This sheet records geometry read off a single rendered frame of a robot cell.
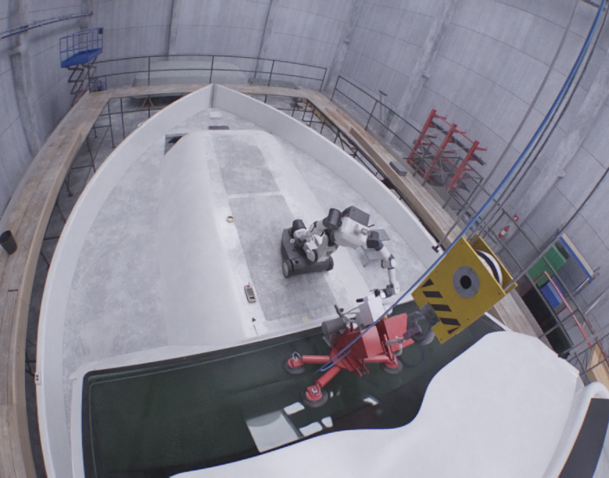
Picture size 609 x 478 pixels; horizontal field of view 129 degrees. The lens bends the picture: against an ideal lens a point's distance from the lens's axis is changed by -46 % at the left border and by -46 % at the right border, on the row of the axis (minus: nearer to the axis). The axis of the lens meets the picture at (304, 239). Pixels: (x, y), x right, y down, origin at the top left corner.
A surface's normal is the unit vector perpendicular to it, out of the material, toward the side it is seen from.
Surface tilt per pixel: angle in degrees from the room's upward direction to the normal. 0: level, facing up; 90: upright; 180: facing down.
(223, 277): 10
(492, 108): 90
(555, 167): 90
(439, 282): 90
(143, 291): 0
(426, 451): 20
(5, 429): 0
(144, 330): 0
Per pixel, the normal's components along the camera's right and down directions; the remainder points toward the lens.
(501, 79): -0.90, 0.11
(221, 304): -0.02, -0.62
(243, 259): 0.25, -0.67
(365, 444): 0.06, -0.88
